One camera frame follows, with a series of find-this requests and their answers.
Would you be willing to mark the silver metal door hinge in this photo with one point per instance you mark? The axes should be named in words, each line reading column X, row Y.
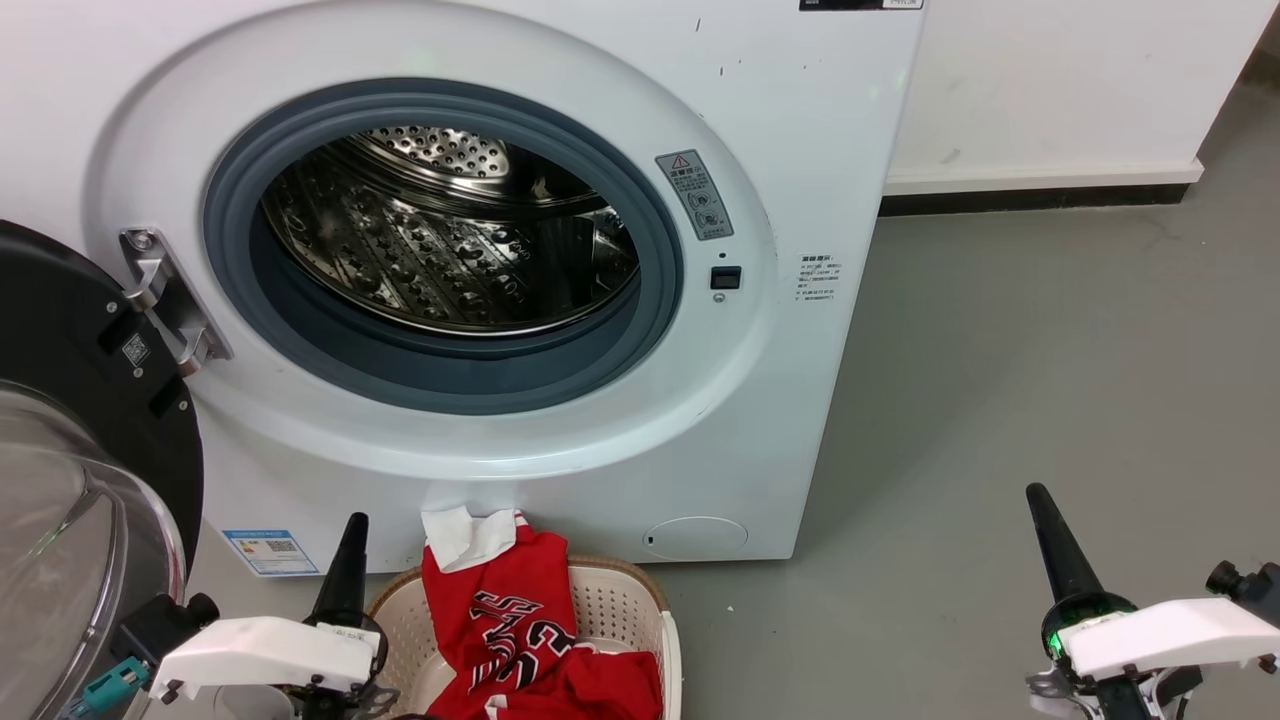
column 165, row 300

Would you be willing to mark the grey warning sticker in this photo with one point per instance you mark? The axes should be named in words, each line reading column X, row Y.
column 694, row 195

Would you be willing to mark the white and black baseboard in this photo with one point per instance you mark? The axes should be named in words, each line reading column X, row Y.
column 1040, row 185

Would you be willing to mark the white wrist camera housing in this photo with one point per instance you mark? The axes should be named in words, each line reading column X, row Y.
column 1160, row 630
column 260, row 650

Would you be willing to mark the cream perforated laundry basket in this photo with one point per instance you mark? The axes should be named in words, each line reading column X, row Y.
column 610, row 600

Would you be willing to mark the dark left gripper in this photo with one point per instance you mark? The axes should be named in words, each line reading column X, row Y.
column 330, row 703

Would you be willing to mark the round white filter cover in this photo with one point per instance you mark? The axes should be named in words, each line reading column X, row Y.
column 695, row 538

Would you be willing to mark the red basketball jersey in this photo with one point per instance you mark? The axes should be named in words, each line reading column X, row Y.
column 480, row 580

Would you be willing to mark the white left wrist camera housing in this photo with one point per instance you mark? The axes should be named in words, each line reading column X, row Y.
column 260, row 650

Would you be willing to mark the white front-load washing machine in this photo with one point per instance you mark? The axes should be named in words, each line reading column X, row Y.
column 780, row 400

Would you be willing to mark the QR code sticker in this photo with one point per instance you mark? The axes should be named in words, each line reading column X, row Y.
column 135, row 349

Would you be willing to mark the blue energy label sticker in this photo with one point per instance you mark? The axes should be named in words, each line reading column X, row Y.
column 270, row 552

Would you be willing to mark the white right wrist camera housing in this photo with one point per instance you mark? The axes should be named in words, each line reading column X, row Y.
column 1160, row 630

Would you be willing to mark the black door latch socket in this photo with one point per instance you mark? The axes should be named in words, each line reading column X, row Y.
column 726, row 278

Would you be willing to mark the stainless steel washing machine drum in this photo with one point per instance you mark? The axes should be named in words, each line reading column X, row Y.
column 420, row 250

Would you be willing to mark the black round washer door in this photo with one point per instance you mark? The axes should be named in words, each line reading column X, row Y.
column 60, row 320

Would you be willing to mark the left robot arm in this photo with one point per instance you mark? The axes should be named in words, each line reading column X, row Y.
column 165, row 625

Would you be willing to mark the small printed text sticker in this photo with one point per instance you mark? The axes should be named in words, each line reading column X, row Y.
column 818, row 278

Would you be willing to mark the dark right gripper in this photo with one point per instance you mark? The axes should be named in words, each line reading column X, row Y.
column 1078, row 610

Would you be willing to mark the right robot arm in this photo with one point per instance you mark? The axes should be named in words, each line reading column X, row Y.
column 1245, row 590

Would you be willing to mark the grey rubber door gasket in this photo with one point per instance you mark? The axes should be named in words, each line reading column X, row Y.
column 430, row 375

